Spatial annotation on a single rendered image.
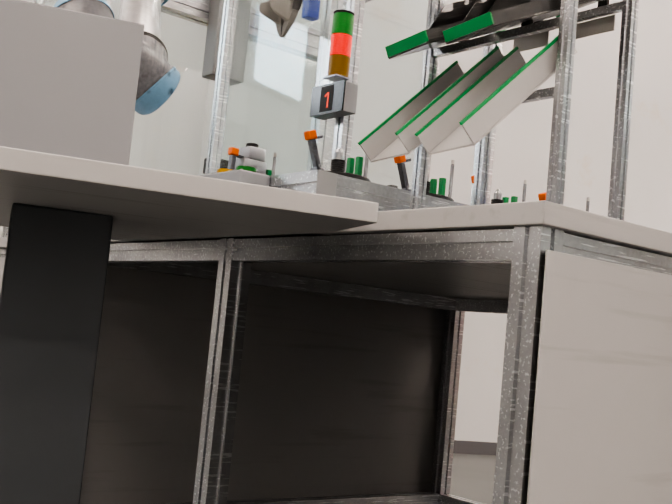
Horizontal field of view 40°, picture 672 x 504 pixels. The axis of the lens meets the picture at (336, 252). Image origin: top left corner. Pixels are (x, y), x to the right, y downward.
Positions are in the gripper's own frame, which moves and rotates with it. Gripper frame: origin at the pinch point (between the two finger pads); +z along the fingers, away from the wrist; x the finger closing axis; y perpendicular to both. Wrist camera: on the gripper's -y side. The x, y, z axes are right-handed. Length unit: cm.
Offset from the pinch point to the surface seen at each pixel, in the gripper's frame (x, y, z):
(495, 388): -260, -364, 81
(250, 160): -36.7, -18.5, 18.2
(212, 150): -80, -33, 9
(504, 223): 64, 6, 40
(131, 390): -79, -17, 76
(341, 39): -22.0, -30.3, -11.1
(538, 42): 26.6, -41.6, -4.3
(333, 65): -23.1, -29.5, -5.0
